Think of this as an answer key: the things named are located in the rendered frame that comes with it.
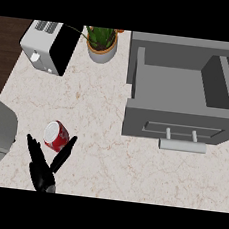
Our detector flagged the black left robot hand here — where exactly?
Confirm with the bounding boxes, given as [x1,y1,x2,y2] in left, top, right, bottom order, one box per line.
[20,130,79,196]

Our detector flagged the white toaster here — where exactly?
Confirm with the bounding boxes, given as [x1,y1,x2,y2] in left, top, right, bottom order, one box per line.
[16,17,84,79]

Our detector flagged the grey open drawer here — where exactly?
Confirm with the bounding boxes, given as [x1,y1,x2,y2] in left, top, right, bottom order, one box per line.
[120,45,229,149]

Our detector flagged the pale grey drawer handle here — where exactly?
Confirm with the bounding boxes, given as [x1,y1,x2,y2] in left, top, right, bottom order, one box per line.
[158,126,209,155]

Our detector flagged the grey cabinet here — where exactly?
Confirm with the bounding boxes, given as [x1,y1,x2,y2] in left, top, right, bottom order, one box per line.
[125,30,229,97]

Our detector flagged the potted green plant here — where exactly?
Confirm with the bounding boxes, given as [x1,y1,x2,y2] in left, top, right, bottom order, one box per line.
[60,22,125,67]

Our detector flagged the red can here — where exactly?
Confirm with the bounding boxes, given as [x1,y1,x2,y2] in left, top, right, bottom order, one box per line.
[41,119,72,154]

